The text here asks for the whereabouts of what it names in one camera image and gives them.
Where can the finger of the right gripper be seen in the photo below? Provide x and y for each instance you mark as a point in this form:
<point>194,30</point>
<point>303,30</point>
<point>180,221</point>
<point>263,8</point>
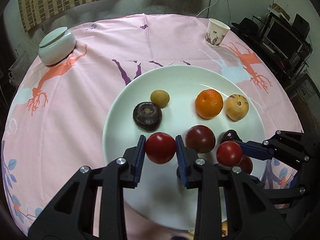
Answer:
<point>255,150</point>

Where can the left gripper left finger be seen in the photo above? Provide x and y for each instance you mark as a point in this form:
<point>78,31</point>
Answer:
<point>91,204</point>

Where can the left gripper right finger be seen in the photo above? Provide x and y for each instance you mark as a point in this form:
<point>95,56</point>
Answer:
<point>229,205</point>

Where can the yellow striped pepino melon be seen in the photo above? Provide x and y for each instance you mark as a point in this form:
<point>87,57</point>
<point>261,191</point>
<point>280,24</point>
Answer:
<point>237,107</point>

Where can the dark red plum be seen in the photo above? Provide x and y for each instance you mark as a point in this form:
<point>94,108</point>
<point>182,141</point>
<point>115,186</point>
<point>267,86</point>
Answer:
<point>200,138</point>

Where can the small orange mandarin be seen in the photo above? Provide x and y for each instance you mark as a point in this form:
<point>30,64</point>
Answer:
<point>208,104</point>

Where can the red cherry tomato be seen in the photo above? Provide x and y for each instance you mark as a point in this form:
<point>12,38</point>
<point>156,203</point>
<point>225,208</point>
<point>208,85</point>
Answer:
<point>160,148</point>

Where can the small green-yellow fruit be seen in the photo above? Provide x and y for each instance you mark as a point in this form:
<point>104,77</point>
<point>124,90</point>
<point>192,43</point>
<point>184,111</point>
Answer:
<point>160,97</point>

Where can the dark water chestnut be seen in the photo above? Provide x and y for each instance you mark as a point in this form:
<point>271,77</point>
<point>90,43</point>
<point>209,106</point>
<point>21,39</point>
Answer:
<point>147,116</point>

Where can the white oval plate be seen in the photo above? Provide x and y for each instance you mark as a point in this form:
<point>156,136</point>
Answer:
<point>160,196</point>

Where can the pink patterned tablecloth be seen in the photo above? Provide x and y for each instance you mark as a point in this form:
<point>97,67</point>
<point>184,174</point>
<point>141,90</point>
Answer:
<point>55,122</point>

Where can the computer monitor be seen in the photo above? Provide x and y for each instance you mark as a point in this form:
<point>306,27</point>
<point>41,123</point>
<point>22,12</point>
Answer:
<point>279,38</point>

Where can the floral paper cup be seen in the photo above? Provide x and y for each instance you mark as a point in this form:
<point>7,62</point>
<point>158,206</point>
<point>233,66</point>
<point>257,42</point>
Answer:
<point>216,32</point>

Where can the white lidded ceramic jar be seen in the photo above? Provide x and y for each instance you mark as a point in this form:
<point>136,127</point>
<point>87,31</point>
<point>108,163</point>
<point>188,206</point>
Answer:
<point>56,45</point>

